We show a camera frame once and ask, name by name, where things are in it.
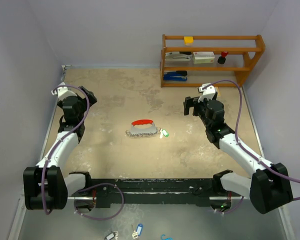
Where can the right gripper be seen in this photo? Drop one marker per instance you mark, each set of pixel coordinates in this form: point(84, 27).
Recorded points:
point(192, 102)

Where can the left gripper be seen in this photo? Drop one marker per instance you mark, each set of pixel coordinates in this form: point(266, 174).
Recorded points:
point(91, 100)

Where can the green tagged key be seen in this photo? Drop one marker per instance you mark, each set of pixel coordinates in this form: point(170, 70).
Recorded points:
point(163, 133)

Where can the red handled key organizer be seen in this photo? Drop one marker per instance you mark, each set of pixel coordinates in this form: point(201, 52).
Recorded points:
point(142, 128)

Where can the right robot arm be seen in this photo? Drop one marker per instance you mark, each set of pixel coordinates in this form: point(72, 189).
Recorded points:
point(267, 186)

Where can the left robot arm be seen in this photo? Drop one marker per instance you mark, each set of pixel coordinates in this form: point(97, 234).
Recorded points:
point(45, 187)

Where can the blue black stapler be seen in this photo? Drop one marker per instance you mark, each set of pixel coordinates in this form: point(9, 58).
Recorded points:
point(179, 76)

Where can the white red box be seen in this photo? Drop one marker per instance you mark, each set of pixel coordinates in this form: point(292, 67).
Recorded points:
point(203, 57)

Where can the grey stapler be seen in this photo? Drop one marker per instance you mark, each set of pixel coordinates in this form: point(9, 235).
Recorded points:
point(178, 56)

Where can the wooden shelf rack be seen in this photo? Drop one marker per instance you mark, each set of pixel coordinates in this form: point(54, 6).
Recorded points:
point(230, 53)

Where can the red black stamp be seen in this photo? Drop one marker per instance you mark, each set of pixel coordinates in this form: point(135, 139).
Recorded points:
point(222, 58)

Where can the yellow lidded container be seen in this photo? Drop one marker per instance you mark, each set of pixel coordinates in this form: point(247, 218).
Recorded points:
point(188, 40)

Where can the black tagged key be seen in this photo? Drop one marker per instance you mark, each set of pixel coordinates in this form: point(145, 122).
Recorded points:
point(114, 235)

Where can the blue hook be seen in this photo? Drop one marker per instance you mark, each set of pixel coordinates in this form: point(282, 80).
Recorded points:
point(164, 237)

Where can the blue tagged key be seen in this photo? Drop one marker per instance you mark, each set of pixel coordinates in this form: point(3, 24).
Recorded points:
point(137, 231)

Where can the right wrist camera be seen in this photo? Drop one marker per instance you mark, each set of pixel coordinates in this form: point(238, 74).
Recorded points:
point(207, 91)

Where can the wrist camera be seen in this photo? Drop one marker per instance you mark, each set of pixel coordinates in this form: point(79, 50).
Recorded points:
point(62, 92)
point(207, 91)

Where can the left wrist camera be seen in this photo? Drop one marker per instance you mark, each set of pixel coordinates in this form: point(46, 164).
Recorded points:
point(62, 92)

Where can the black base frame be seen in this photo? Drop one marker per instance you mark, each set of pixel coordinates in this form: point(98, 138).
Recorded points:
point(145, 191)

